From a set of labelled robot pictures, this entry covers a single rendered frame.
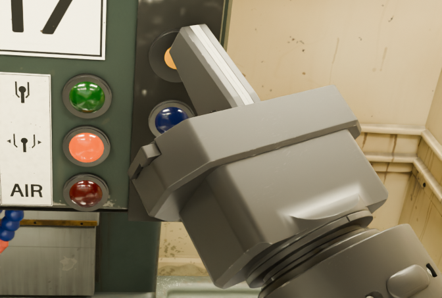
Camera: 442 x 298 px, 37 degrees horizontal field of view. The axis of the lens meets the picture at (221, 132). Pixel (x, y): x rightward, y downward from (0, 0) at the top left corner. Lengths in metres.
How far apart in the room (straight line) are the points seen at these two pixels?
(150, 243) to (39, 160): 0.90
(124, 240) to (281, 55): 0.55
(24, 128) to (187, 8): 0.12
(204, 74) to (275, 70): 1.20
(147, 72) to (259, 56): 1.14
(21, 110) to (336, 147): 0.18
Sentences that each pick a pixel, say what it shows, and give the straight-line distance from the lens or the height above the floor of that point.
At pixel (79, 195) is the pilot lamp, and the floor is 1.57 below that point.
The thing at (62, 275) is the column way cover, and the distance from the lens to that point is 1.30.
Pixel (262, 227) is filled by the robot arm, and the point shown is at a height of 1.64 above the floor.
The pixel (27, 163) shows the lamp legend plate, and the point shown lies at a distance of 0.40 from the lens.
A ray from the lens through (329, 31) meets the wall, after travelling 1.51.
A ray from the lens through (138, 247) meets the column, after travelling 1.29.
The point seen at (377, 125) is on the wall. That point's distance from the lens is 1.65.
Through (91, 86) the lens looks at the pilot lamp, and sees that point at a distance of 0.37.
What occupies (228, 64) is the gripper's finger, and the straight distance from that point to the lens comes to 0.33.
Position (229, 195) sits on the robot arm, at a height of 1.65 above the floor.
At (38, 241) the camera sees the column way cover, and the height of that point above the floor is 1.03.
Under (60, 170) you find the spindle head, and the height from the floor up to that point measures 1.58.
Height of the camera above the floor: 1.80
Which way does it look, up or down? 28 degrees down
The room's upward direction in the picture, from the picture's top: 7 degrees clockwise
